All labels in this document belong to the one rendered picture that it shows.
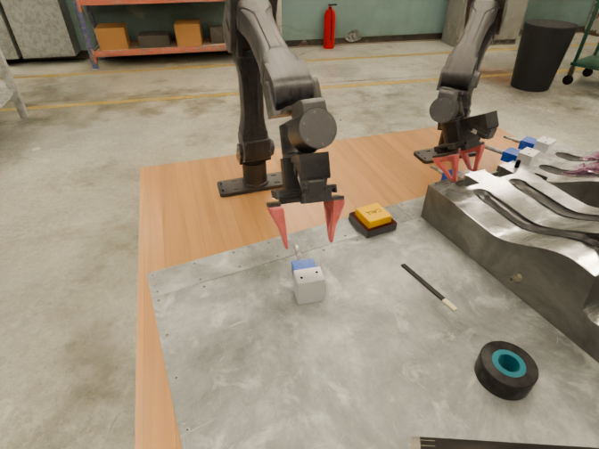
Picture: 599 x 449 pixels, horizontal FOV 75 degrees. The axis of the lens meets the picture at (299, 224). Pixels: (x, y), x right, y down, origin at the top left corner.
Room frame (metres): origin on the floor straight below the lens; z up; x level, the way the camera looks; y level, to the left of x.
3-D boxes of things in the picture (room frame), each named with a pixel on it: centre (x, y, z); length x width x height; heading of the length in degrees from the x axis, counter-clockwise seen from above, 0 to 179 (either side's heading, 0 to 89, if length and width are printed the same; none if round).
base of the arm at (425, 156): (1.09, -0.45, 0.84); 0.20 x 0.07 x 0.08; 108
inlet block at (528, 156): (0.97, -0.58, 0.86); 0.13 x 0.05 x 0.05; 42
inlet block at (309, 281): (0.55, -0.01, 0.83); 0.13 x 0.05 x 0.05; 12
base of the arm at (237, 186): (0.91, 0.12, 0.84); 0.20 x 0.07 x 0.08; 108
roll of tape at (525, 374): (0.34, -0.31, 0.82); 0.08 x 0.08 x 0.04
